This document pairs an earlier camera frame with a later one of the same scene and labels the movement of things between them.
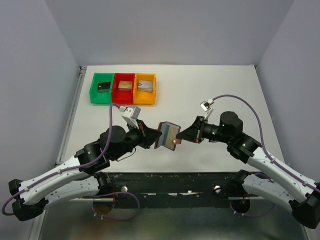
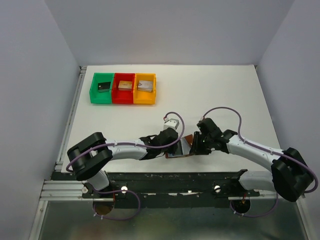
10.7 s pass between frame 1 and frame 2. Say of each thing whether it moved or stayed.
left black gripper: moved
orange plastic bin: stayed
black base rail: stayed
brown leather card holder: moved
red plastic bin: stayed
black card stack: stayed
